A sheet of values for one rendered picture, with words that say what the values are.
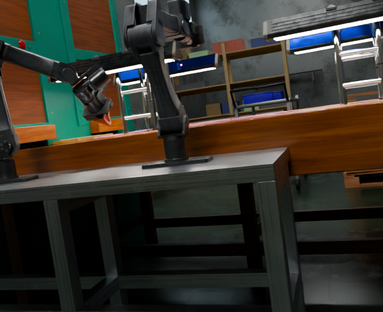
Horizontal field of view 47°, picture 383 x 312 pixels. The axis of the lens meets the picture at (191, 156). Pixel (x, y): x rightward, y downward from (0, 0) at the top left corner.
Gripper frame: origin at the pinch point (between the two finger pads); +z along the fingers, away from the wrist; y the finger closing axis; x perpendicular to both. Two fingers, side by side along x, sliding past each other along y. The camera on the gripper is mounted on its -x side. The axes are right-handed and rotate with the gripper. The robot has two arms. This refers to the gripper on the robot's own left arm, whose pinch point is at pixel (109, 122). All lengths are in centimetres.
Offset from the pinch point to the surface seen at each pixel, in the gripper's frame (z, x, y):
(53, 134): 24, -19, 51
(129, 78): 42, -69, 32
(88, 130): 53, -44, 58
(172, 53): 1.0, -32.3, -19.8
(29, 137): 11, -9, 51
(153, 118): 30.6, -26.4, 1.9
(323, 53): 652, -707, -2
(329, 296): 83, 36, -67
